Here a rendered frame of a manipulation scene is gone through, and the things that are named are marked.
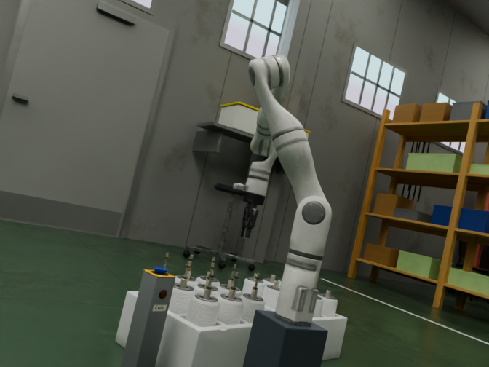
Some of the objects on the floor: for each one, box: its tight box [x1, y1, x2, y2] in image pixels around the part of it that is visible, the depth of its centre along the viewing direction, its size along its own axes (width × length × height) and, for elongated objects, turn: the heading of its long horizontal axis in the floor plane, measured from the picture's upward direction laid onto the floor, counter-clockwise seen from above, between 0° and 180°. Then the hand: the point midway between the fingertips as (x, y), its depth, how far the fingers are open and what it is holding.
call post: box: [121, 271, 175, 367], centre depth 125 cm, size 7×7×31 cm
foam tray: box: [115, 291, 253, 367], centre depth 151 cm, size 39×39×18 cm
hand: (245, 234), depth 145 cm, fingers open, 6 cm apart
